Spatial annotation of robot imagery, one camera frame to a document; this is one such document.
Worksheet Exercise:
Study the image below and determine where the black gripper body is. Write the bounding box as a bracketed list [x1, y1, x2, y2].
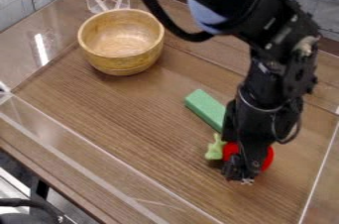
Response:
[221, 84, 303, 156]

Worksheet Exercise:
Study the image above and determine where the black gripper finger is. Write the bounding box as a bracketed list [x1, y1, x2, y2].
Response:
[221, 150, 255, 184]

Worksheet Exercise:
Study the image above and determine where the red plush fruit green leaf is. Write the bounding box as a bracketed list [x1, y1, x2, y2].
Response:
[204, 133, 273, 171]

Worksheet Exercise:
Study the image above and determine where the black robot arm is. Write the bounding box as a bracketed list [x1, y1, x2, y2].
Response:
[141, 0, 320, 182]

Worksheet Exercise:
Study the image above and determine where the green rectangular block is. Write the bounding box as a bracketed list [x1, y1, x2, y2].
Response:
[184, 89, 227, 133]

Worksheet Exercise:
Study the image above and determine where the wooden bowl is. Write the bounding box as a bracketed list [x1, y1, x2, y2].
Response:
[77, 9, 164, 76]

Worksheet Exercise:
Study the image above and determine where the black metal table leg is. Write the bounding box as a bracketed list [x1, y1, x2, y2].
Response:
[34, 179, 50, 199]

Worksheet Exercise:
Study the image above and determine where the clear acrylic tray wall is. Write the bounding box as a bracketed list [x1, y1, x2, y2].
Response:
[0, 0, 339, 224]

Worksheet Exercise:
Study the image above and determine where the clear acrylic corner bracket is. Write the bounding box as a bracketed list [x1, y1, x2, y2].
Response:
[85, 0, 130, 14]

